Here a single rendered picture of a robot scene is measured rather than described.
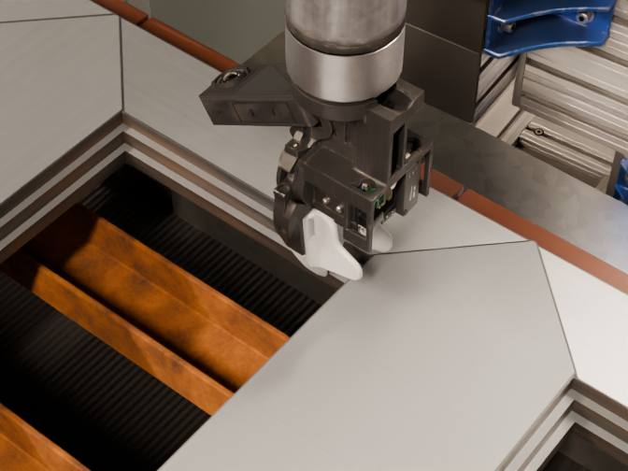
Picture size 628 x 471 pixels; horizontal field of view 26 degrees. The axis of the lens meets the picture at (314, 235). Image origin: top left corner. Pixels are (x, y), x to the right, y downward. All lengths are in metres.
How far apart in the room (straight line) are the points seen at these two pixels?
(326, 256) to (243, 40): 1.59
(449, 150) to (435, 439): 0.50
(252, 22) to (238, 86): 1.64
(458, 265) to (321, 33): 0.29
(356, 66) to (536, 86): 0.59
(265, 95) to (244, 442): 0.24
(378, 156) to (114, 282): 0.45
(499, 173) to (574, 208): 0.08
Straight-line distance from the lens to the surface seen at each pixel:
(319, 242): 0.98
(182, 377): 1.17
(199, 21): 2.61
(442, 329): 1.00
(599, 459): 1.30
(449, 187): 1.14
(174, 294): 1.25
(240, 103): 0.94
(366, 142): 0.88
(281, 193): 0.93
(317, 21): 0.82
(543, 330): 1.01
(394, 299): 1.02
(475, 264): 1.05
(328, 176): 0.90
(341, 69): 0.83
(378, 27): 0.82
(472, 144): 1.39
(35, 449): 1.15
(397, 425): 0.95
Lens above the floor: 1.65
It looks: 48 degrees down
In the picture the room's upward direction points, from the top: straight up
